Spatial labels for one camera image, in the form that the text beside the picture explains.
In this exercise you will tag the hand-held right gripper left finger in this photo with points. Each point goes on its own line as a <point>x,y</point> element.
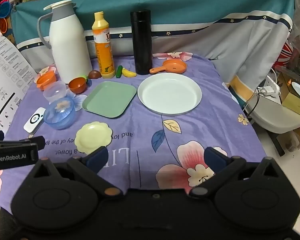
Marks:
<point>98,158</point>

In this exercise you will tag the teal grey star curtain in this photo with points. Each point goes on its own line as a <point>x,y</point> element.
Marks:
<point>190,10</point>

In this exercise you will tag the white thermos jug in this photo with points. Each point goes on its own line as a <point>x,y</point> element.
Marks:
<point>67,50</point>

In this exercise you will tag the clear plastic bowl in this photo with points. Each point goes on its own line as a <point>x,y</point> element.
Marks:
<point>53,92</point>

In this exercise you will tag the yellow flower-shaped plate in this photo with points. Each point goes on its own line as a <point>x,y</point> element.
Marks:
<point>92,136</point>

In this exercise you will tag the small green toy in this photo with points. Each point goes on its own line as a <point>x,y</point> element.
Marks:
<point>86,78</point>

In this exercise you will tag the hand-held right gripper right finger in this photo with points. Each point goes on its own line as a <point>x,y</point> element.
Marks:
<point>216,160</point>

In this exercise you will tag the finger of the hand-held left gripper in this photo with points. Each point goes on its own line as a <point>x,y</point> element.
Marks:
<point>36,142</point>

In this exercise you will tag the green square plate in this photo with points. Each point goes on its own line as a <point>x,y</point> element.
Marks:
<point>107,98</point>

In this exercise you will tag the yellow orange detergent bottle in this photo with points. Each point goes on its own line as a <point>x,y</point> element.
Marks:
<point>103,55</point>

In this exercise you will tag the purple floral tablecloth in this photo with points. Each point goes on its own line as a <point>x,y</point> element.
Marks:
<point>145,135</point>

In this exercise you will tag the white plastic stool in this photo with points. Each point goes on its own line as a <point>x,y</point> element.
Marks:
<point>277,117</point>

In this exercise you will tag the orange toy pan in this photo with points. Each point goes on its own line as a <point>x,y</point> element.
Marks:
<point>175,66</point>

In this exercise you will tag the white pocket device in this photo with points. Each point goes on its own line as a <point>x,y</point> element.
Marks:
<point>34,120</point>

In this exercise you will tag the black thermos flask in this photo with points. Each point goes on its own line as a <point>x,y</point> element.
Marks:
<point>141,45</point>

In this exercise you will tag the orange-brown bowl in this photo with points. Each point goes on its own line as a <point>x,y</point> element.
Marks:
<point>77,86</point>

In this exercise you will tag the green toy cucumber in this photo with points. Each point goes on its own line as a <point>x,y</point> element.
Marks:
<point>119,72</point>

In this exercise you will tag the white round plate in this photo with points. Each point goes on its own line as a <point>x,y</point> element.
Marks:
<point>168,95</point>

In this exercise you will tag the yellow toy banana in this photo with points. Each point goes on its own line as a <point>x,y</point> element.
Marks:
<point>128,73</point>

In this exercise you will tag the blue plastic clutter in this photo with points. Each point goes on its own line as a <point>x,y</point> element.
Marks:
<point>3,7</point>

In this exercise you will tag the yellow cardboard box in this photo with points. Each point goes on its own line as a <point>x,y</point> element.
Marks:
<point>293,102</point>

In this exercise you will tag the orange toy pot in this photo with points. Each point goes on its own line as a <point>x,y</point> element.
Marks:
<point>46,79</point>

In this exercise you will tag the white printed paper sheet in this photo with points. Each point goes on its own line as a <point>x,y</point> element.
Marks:
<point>5,80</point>

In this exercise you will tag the blue transparent bowl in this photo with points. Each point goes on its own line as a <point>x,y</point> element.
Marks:
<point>58,116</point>

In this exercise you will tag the brown toy fruit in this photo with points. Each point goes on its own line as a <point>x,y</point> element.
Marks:
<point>94,74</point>

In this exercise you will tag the white power strip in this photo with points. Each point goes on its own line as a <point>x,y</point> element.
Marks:
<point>273,87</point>

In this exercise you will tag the red flag-print item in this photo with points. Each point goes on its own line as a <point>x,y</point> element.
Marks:
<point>286,53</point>

